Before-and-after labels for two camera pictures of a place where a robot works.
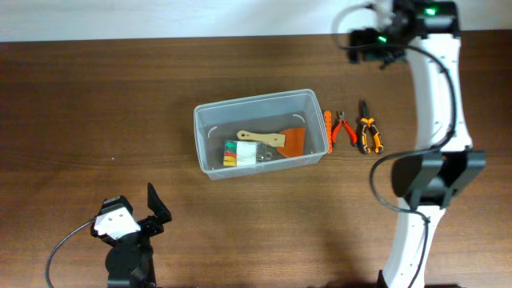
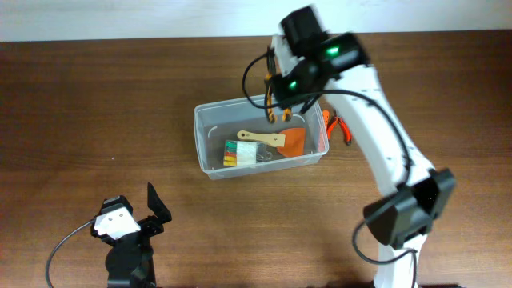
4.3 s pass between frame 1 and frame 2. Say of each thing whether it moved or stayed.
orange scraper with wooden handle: stayed
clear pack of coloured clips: stayed
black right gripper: moved
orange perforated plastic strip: moved
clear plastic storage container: stayed
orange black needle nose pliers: moved
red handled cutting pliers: moved
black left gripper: stayed
